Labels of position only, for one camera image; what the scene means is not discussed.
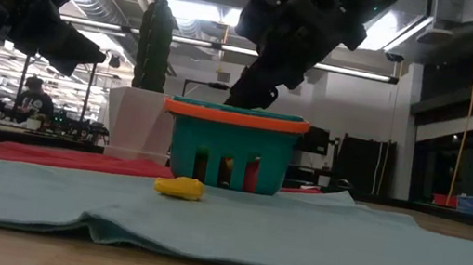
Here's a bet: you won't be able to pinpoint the red bin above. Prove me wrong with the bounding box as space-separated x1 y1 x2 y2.
430 192 460 210

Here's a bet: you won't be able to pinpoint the black frame with camera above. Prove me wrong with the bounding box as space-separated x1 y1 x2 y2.
182 78 231 104

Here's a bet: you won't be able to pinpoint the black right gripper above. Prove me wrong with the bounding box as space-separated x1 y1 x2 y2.
223 0 374 126

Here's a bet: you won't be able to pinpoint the yellow toy lemon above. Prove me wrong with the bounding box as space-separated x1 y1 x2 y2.
217 156 236 187

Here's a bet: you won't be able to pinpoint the yellow hanging cable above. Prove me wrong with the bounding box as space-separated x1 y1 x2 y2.
444 18 473 209

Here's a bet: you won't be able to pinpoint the red toy strawberry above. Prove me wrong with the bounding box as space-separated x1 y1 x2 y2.
241 156 263 193

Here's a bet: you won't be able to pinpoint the small yellow toy banana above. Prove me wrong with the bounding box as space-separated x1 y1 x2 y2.
152 171 208 204

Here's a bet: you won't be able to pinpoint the white angular plant pot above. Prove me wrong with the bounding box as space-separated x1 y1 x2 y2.
99 83 182 167

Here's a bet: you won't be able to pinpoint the blue box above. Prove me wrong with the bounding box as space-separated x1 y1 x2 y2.
454 193 473 216

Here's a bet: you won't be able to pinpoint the black metal rig frame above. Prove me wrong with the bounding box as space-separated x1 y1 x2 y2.
9 45 99 139

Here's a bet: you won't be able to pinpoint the tall green cactus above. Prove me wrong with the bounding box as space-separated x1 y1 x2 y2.
129 0 180 95

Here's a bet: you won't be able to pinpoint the teal basket with orange handle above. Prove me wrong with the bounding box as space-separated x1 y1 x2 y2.
151 93 313 202

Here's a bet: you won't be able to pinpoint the person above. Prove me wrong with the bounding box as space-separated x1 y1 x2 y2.
11 73 60 123

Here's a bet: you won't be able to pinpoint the light blue cloth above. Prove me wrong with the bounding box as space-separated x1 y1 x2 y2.
0 139 473 265

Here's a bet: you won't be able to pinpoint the black panels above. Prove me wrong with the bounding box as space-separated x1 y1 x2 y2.
330 132 400 199

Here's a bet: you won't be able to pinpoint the black monitor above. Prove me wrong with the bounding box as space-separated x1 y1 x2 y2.
292 123 333 157

